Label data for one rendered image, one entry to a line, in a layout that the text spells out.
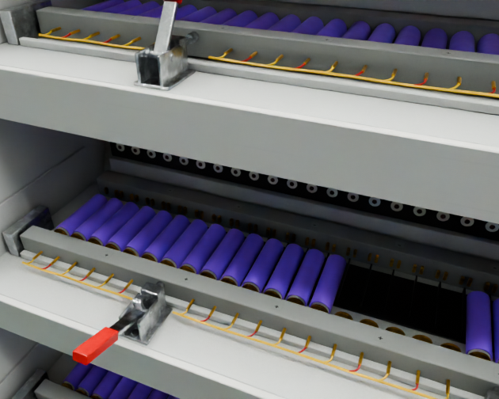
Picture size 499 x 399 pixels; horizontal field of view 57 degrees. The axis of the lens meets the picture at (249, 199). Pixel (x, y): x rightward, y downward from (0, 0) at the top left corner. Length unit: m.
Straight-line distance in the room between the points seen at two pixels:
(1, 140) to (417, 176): 0.37
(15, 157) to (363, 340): 0.36
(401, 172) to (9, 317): 0.36
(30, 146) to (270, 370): 0.32
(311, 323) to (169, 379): 0.12
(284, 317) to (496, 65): 0.23
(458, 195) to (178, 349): 0.24
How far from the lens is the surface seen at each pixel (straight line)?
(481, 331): 0.41
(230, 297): 0.38
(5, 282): 0.48
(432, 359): 0.37
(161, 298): 0.40
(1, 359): 0.58
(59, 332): 0.44
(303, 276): 0.41
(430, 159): 0.28
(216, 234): 0.45
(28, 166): 0.51
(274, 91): 0.32
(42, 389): 0.60
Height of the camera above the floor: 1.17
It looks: 16 degrees down
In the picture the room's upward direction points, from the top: 8 degrees clockwise
